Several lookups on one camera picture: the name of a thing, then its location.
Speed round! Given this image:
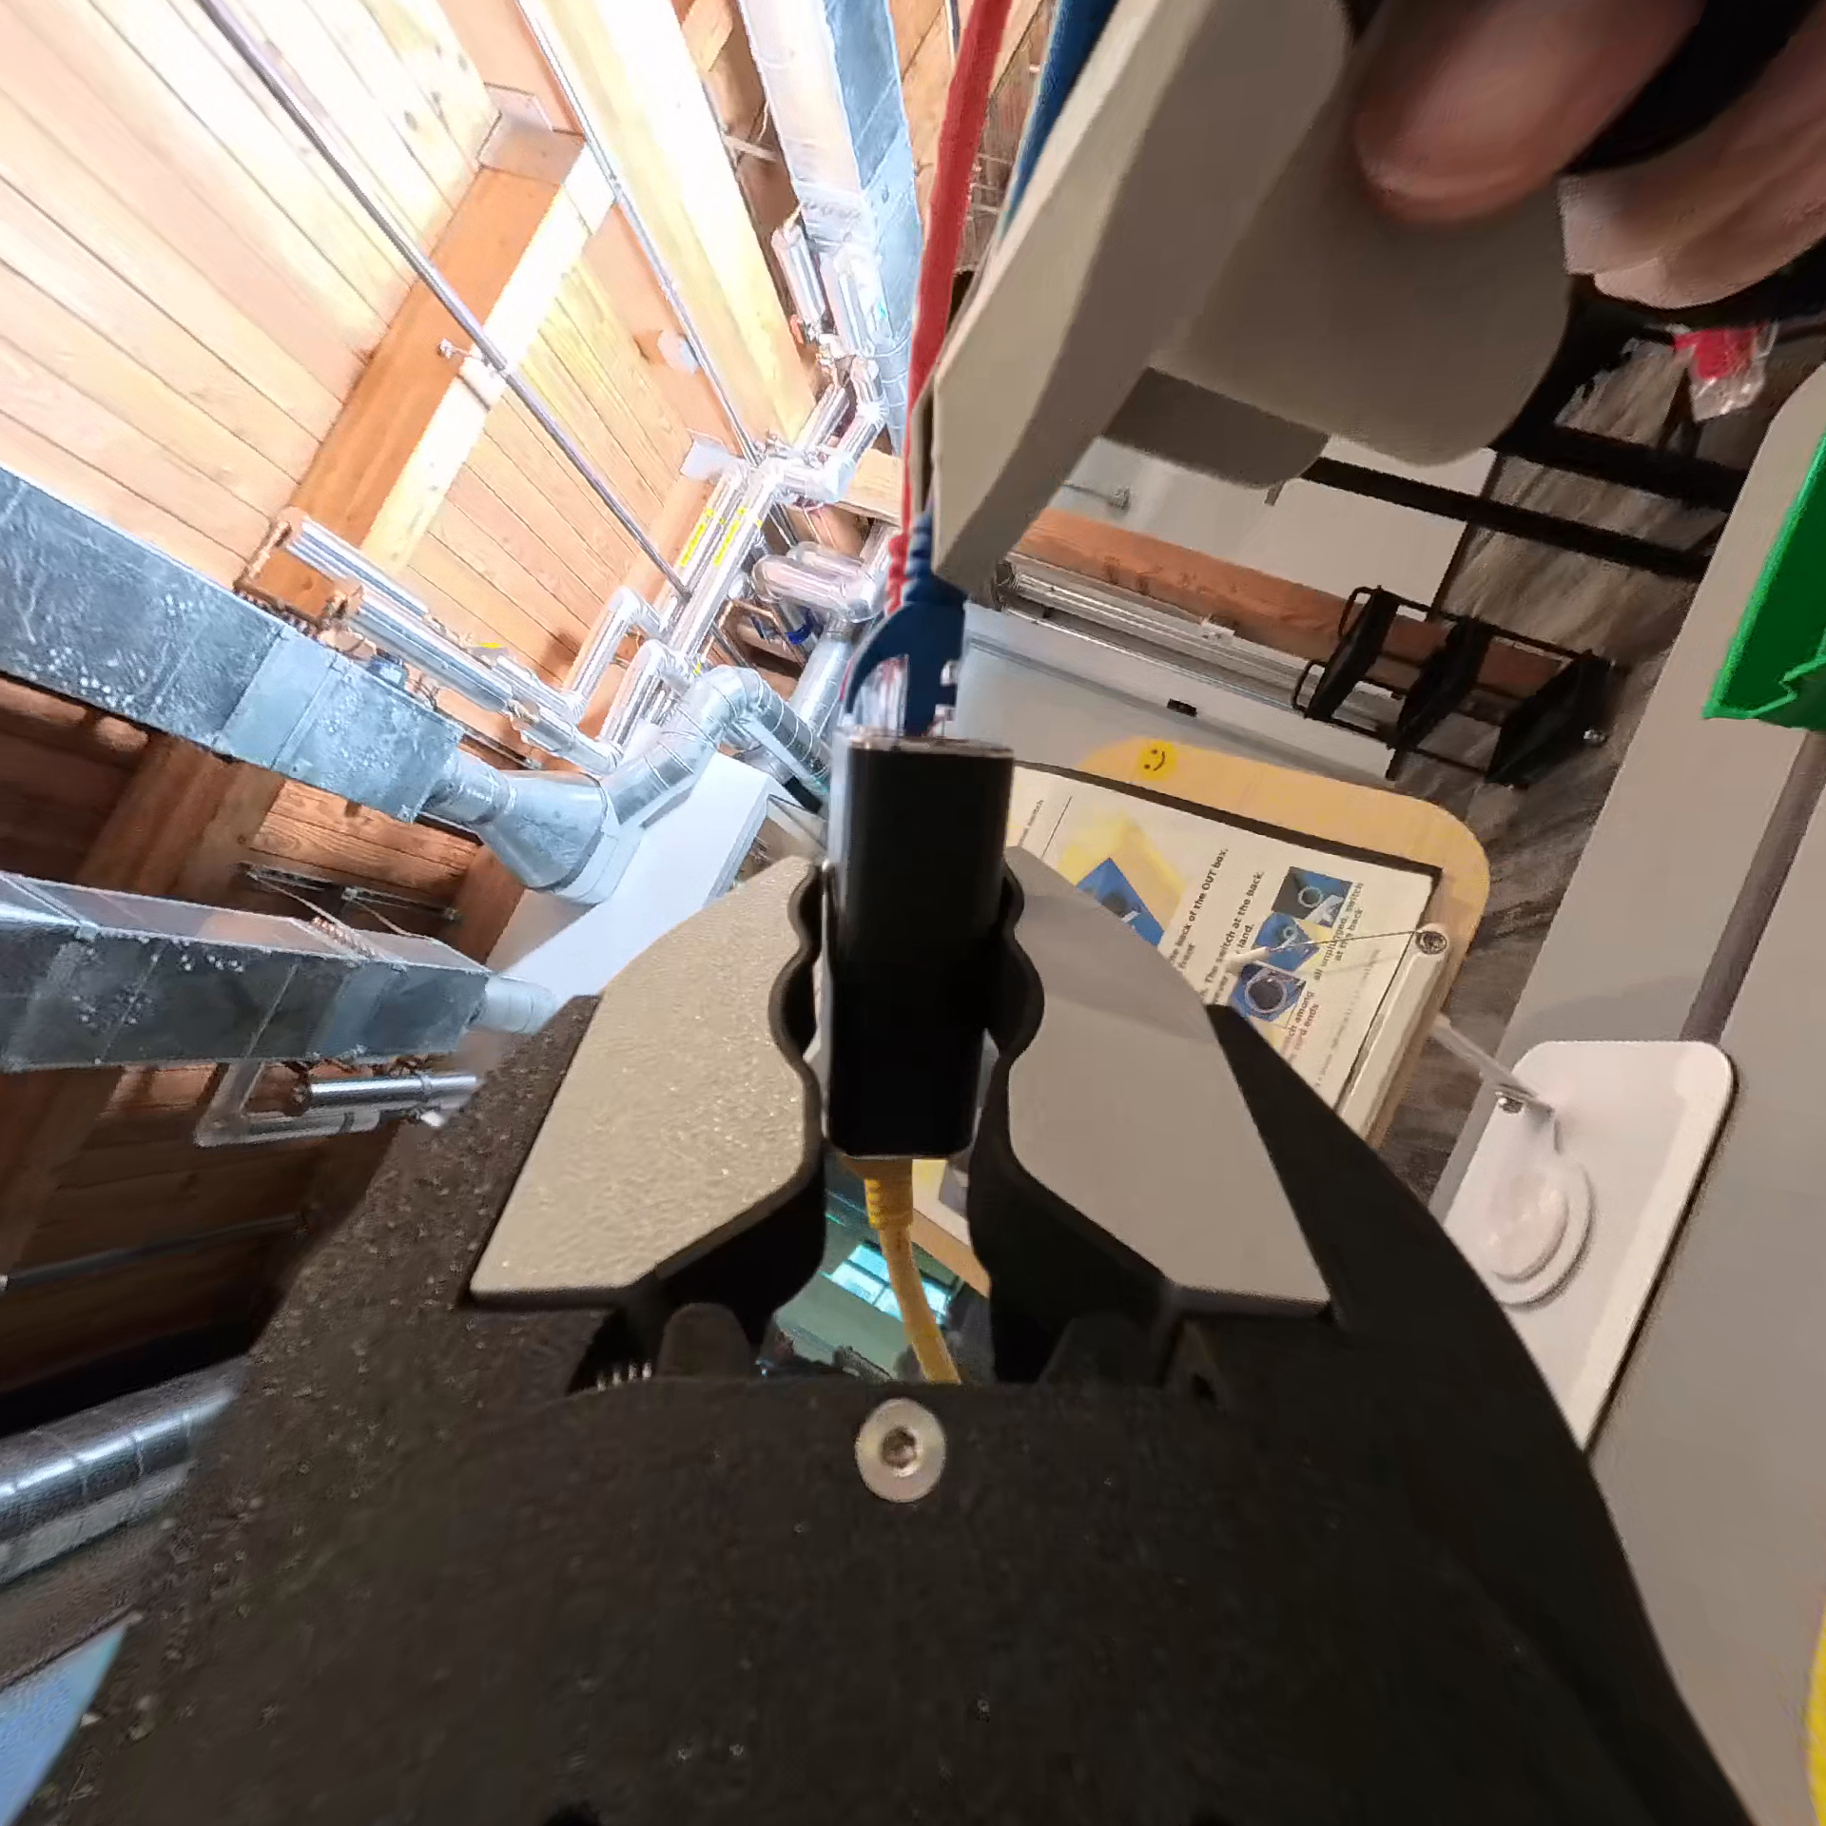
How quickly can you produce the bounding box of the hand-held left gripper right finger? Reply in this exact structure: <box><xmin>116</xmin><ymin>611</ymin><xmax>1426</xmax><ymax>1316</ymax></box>
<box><xmin>969</xmin><ymin>847</ymin><xmax>1340</xmax><ymax>1318</ymax></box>

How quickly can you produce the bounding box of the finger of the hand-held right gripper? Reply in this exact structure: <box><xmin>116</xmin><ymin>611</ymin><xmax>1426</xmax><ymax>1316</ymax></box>
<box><xmin>911</xmin><ymin>0</ymin><xmax>1574</xmax><ymax>602</ymax></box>
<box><xmin>1103</xmin><ymin>367</ymin><xmax>1340</xmax><ymax>496</ymax></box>

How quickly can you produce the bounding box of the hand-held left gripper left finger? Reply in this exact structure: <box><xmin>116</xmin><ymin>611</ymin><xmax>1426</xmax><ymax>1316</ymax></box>
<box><xmin>466</xmin><ymin>856</ymin><xmax>838</xmax><ymax>1311</ymax></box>

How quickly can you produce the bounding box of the red ethernet cable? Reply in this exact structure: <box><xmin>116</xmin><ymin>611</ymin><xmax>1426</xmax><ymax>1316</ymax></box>
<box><xmin>883</xmin><ymin>0</ymin><xmax>1779</xmax><ymax>616</ymax></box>

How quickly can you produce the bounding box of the yellow ethernet cable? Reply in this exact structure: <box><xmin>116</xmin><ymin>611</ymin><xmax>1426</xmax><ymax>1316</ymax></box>
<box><xmin>842</xmin><ymin>1153</ymin><xmax>965</xmax><ymax>1385</ymax></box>

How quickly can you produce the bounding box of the blue ethernet cable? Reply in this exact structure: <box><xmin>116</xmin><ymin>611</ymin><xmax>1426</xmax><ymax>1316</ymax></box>
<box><xmin>842</xmin><ymin>0</ymin><xmax>1122</xmax><ymax>743</ymax></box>

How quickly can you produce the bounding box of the black ethernet splitter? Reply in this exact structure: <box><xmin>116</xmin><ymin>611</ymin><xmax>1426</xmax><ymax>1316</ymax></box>
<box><xmin>824</xmin><ymin>735</ymin><xmax>1017</xmax><ymax>1161</ymax></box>

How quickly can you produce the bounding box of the person's right hand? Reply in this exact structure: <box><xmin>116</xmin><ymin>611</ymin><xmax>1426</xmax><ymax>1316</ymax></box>
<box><xmin>1347</xmin><ymin>0</ymin><xmax>1826</xmax><ymax>312</ymax></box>

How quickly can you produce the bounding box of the instruction sheet on board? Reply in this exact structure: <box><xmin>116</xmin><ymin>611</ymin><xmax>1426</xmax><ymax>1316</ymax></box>
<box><xmin>1004</xmin><ymin>735</ymin><xmax>1491</xmax><ymax>1144</ymax></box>

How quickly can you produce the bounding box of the silver insulated pipe bundle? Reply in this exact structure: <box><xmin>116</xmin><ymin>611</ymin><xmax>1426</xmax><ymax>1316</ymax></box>
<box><xmin>273</xmin><ymin>386</ymin><xmax>916</xmax><ymax>772</ymax></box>

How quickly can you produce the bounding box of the green plastic bin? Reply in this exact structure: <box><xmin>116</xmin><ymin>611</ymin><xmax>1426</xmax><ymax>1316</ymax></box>
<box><xmin>1702</xmin><ymin>435</ymin><xmax>1826</xmax><ymax>733</ymax></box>

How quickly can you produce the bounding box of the long rectangular metal duct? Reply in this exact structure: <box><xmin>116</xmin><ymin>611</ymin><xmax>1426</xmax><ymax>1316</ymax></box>
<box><xmin>742</xmin><ymin>0</ymin><xmax>928</xmax><ymax>431</ymax></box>

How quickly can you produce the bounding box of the clear bracket metal cylinder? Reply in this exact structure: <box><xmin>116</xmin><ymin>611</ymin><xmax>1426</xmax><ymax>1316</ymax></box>
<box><xmin>192</xmin><ymin>1064</ymin><xmax>480</xmax><ymax>1151</ymax></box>

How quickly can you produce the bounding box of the round spiral metal duct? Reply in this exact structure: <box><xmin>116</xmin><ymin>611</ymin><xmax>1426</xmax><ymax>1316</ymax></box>
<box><xmin>0</xmin><ymin>1361</ymin><xmax>249</xmax><ymax>1578</ymax></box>
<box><xmin>426</xmin><ymin>664</ymin><xmax>833</xmax><ymax>906</ymax></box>

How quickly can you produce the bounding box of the black wire rack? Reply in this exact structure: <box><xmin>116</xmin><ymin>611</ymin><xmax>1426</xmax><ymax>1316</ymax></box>
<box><xmin>1292</xmin><ymin>586</ymin><xmax>1621</xmax><ymax>787</ymax></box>

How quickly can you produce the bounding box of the wide rectangular metal duct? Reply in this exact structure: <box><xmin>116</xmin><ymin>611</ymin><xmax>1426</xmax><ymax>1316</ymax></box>
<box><xmin>0</xmin><ymin>870</ymin><xmax>561</xmax><ymax>1074</ymax></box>
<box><xmin>0</xmin><ymin>464</ymin><xmax>466</xmax><ymax>822</ymax></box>

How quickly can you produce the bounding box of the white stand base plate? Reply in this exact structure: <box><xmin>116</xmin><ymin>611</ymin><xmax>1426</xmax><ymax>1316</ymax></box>
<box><xmin>1441</xmin><ymin>1040</ymin><xmax>1737</xmax><ymax>1453</ymax></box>

